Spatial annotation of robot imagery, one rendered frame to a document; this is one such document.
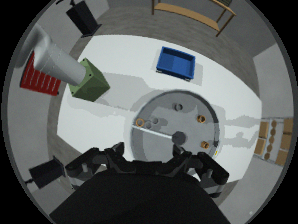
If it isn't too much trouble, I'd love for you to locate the blue plastic crate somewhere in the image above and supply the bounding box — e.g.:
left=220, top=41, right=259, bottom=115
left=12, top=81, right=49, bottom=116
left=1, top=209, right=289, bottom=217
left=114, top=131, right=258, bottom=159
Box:
left=156, top=46, right=195, bottom=82

